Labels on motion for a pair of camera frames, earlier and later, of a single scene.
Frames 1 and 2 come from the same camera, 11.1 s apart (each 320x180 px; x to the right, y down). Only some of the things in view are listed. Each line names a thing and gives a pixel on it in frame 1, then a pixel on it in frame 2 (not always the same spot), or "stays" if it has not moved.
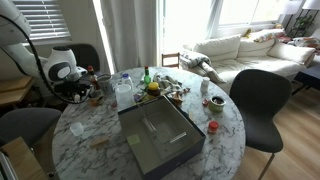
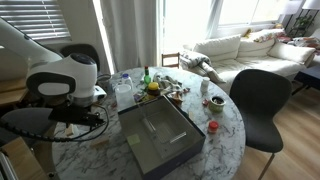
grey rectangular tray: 159,135 stays
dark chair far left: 86,55 stays
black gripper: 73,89 → 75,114
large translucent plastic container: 124,96 stays
